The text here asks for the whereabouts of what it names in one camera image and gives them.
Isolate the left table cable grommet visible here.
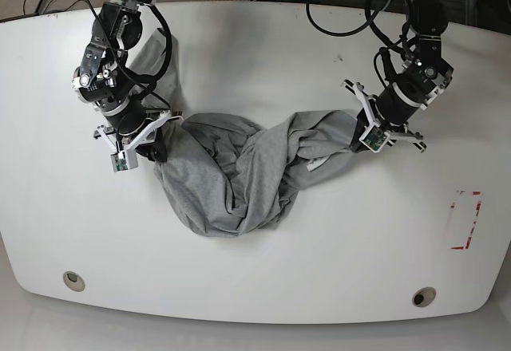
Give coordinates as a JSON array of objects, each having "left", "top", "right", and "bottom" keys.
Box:
[{"left": 63, "top": 271, "right": 85, "bottom": 292}]

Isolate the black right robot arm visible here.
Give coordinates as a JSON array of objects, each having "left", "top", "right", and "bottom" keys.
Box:
[{"left": 73, "top": 0, "right": 180, "bottom": 172}]

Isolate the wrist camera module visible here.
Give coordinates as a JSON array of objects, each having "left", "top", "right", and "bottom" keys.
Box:
[
  {"left": 358, "top": 122, "right": 390, "bottom": 153},
  {"left": 110, "top": 150, "right": 138, "bottom": 172}
]

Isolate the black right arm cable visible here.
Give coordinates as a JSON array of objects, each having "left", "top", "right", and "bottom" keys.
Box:
[{"left": 67, "top": 0, "right": 179, "bottom": 108}]

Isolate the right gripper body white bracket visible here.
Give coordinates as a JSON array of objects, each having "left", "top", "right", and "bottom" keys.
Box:
[{"left": 93, "top": 99, "right": 183, "bottom": 153}]

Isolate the table cable grommet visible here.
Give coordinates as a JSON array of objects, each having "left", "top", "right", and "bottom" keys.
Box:
[
  {"left": 412, "top": 286, "right": 437, "bottom": 308},
  {"left": 63, "top": 271, "right": 85, "bottom": 292}
]

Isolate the red tape rectangle marking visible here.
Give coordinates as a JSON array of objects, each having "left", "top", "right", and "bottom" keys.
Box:
[{"left": 446, "top": 191, "right": 483, "bottom": 250}]

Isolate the grey T-shirt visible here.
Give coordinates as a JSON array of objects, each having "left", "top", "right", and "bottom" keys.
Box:
[{"left": 125, "top": 27, "right": 360, "bottom": 239}]

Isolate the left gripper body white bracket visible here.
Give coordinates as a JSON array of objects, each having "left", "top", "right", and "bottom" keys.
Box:
[{"left": 343, "top": 80, "right": 427, "bottom": 152}]

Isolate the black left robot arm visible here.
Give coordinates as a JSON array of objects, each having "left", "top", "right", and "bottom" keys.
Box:
[{"left": 343, "top": 0, "right": 454, "bottom": 153}]

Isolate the right table cable grommet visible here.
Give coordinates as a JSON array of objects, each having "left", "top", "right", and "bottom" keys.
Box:
[{"left": 412, "top": 286, "right": 437, "bottom": 308}]

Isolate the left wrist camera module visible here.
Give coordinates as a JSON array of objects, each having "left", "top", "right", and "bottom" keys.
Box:
[{"left": 358, "top": 122, "right": 390, "bottom": 153}]

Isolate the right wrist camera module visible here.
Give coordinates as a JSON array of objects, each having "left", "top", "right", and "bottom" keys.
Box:
[{"left": 110, "top": 150, "right": 138, "bottom": 172}]

